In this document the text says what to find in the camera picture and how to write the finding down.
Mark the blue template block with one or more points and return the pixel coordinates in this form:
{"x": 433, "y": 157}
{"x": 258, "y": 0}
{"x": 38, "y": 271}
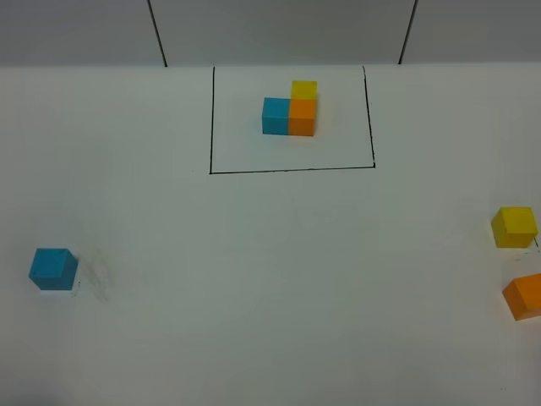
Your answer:
{"x": 275, "y": 116}

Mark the orange template block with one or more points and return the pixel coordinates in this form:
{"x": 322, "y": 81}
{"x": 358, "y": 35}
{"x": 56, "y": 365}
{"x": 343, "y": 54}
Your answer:
{"x": 302, "y": 116}

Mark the yellow template block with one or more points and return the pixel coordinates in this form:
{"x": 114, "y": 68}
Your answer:
{"x": 304, "y": 90}

